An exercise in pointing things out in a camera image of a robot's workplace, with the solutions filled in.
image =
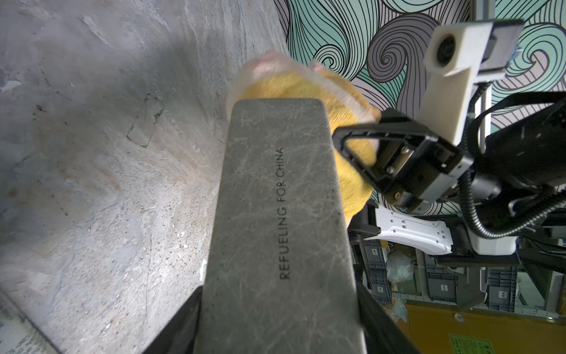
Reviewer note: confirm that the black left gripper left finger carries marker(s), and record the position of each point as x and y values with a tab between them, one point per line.
178	336

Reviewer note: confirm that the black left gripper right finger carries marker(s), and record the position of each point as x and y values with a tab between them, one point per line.
381	333

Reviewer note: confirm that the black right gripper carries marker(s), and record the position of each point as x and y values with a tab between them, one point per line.
408	164

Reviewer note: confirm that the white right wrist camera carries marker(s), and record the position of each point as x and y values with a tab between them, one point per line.
458	57

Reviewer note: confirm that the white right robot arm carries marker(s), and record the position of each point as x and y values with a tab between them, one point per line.
466	204

